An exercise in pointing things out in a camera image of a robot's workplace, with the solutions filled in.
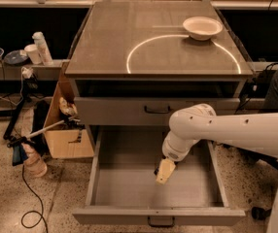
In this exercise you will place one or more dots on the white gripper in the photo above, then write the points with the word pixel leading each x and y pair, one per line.
pixel 171 152

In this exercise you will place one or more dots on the dark blue rxbar packet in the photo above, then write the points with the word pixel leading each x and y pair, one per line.
pixel 156 171

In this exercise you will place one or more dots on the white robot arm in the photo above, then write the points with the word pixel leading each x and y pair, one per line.
pixel 254 132

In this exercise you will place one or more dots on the open middle drawer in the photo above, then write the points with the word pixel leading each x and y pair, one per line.
pixel 123 189

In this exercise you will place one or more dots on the closed top drawer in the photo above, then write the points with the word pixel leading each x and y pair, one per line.
pixel 143 111

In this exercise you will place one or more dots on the grey drawer cabinet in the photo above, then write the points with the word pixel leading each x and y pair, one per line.
pixel 140 49

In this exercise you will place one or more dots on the cardboard box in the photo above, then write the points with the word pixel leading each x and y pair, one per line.
pixel 65 139

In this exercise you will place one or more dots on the black office chair base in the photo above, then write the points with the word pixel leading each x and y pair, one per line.
pixel 253 157

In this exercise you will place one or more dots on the white rod tool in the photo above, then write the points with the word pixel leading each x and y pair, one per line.
pixel 22 139

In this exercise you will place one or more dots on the spray bottle with blue trigger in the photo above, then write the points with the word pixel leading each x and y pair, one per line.
pixel 31 159

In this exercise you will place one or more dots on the white bowl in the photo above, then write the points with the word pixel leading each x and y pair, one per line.
pixel 202 28

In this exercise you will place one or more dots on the white paper cup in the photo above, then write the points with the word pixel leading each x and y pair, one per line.
pixel 33 54

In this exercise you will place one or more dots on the white spray can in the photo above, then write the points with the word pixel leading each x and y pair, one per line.
pixel 42 48

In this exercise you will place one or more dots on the blue plate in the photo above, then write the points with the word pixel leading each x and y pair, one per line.
pixel 16 57

